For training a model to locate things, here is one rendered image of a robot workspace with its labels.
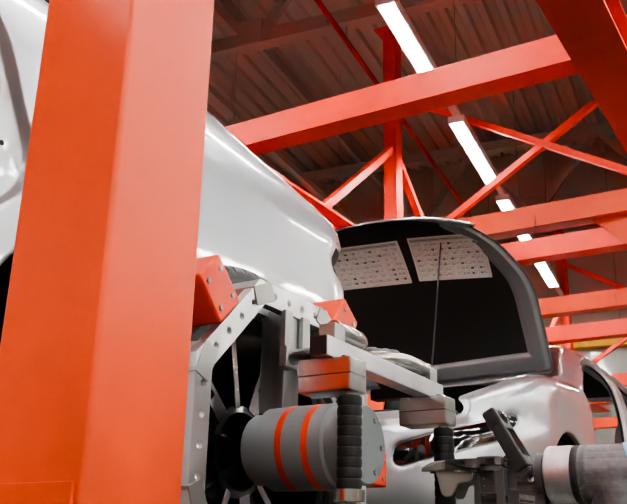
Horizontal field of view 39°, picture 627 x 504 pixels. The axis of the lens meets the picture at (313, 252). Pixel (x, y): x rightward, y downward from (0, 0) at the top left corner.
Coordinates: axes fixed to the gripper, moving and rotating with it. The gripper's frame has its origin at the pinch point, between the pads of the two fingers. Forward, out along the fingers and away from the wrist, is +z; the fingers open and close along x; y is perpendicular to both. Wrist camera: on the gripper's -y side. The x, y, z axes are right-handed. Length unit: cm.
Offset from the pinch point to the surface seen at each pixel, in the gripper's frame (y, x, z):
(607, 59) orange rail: -214, 240, 10
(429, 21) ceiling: -675, 801, 341
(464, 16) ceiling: -675, 813, 295
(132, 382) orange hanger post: -2, -72, 4
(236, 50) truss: -515, 529, 455
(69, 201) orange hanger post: -23, -78, 11
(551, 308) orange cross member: -181, 537, 129
